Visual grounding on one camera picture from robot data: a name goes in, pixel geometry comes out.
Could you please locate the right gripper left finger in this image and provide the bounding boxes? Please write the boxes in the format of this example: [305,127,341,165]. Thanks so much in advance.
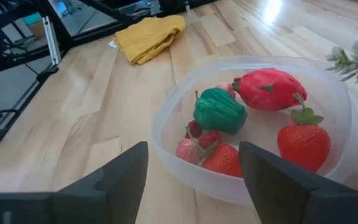
[50,141,149,224]

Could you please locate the red toy strawberry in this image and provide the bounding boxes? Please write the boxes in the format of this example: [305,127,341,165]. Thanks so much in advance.
[277,92,332,174]
[201,142,244,179]

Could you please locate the green toy bell pepper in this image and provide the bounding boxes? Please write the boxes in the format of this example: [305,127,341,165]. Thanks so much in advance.
[193,87,248,136]

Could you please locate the teal and brown box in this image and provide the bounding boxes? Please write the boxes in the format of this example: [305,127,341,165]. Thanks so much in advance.
[22,12,47,40]

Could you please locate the yellow folded cloth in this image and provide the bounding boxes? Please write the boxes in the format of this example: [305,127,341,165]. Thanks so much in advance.
[112,14,186,66]

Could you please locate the silver aluminium bar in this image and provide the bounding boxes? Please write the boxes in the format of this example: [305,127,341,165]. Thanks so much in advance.
[41,16,62,67]

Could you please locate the black device with green light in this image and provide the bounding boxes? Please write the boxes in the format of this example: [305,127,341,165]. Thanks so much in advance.
[0,26,30,73]

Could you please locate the dark red toy cherries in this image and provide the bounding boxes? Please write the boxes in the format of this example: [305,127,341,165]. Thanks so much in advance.
[183,119,223,164]

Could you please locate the red toy dragon fruit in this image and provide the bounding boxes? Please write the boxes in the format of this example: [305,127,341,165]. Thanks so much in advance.
[231,67,308,112]

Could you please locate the black metal table frame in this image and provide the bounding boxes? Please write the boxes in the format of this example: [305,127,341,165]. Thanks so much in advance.
[0,0,220,166]

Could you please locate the clear plastic tupperware container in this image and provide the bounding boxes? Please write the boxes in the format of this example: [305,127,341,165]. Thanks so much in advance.
[152,55,358,208]

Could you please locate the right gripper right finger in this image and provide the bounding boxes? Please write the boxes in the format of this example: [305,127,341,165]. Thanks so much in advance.
[237,141,358,224]

